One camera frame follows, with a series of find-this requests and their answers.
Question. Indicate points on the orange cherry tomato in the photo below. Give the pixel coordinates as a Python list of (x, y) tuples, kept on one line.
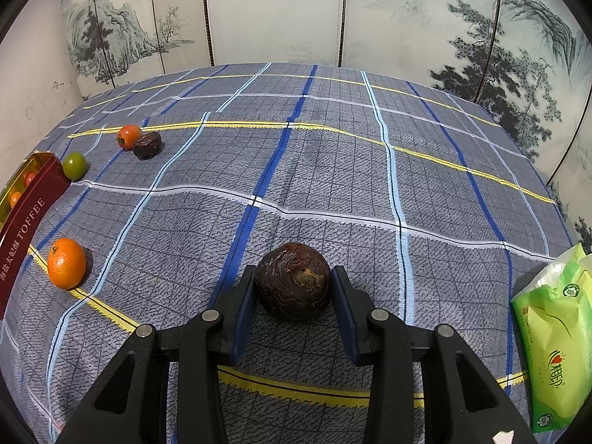
[(16, 199)]

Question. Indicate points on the red candy tin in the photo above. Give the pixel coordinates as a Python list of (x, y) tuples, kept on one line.
[(27, 222)]

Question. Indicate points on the orange mandarin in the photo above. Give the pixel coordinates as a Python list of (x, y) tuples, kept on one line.
[(67, 262)]

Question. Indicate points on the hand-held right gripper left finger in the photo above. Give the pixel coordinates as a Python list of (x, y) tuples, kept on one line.
[(243, 314)]

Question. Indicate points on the wrinkled dark passion fruit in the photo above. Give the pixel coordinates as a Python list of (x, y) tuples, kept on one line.
[(147, 145)]

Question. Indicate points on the landscape painted folding screen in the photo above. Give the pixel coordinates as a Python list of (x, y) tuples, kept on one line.
[(277, 9)]

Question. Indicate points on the orange persimmon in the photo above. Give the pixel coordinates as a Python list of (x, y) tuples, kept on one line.
[(128, 136)]

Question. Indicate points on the green tomato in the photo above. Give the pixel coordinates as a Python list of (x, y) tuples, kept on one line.
[(74, 165)]

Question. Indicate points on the green tissue pack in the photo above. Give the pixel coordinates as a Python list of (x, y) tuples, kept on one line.
[(555, 333)]

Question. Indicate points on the round dark passion fruit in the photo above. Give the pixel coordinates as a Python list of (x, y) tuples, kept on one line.
[(292, 280)]

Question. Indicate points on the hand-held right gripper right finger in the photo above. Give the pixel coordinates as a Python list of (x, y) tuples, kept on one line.
[(344, 314)]

